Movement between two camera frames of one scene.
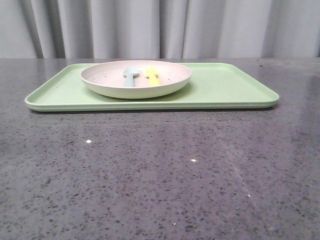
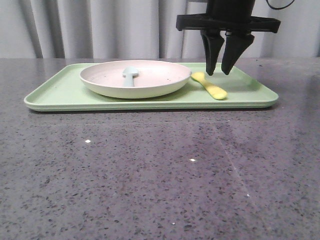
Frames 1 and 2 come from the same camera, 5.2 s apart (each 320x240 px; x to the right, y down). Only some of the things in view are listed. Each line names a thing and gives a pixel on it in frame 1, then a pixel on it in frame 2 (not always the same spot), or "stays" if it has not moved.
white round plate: (107, 78) stays
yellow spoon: (151, 72) → (217, 92)
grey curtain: (159, 29) stays
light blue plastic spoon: (130, 73) stays
